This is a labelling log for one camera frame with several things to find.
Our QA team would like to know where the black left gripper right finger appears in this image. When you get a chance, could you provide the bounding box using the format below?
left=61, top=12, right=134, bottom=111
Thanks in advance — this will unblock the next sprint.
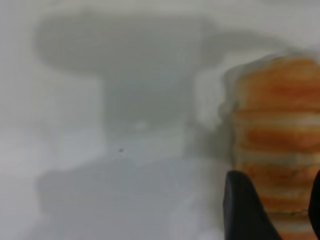
left=308, top=170, right=320, bottom=240

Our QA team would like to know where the striped long bread roll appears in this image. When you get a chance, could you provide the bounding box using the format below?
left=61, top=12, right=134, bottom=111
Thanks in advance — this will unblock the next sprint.
left=218, top=55, right=320, bottom=240

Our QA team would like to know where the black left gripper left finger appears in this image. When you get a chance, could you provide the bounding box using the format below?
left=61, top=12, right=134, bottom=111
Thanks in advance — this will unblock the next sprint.
left=223, top=170, right=283, bottom=240

